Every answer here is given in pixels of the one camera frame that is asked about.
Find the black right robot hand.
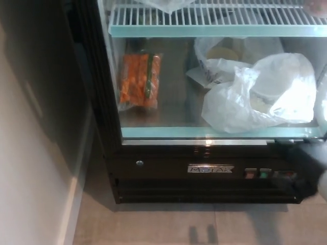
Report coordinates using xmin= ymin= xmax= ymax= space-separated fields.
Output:
xmin=274 ymin=141 xmax=327 ymax=200

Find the black glass-door refrigerator body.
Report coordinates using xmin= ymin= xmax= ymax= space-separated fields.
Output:
xmin=73 ymin=0 xmax=327 ymax=205

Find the black temperature controller display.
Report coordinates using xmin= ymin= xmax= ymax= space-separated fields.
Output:
xmin=274 ymin=170 xmax=298 ymax=180

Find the white plastic bag at edge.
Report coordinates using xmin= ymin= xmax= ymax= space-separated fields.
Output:
xmin=314 ymin=67 xmax=327 ymax=128

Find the large white plastic bag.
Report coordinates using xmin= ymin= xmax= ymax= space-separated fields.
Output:
xmin=201 ymin=52 xmax=318 ymax=134

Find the silver Motak logo plate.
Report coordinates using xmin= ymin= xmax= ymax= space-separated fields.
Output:
xmin=187 ymin=164 xmax=235 ymax=175

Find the teal-edged steel bottom shelf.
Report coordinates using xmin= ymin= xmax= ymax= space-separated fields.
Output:
xmin=119 ymin=112 xmax=323 ymax=140

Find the plastic bag with round container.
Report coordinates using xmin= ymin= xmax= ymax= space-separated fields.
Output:
xmin=185 ymin=36 xmax=285 ymax=90

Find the red food item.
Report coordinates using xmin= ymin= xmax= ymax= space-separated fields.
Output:
xmin=303 ymin=0 xmax=327 ymax=18

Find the bag of orange carrots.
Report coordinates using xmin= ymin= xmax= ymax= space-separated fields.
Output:
xmin=118 ymin=49 xmax=165 ymax=112

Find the clear plastic bag on shelf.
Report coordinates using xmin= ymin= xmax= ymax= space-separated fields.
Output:
xmin=134 ymin=0 xmax=203 ymax=14

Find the white wire refrigerator shelf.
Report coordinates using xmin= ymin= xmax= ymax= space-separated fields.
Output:
xmin=108 ymin=4 xmax=327 ymax=39

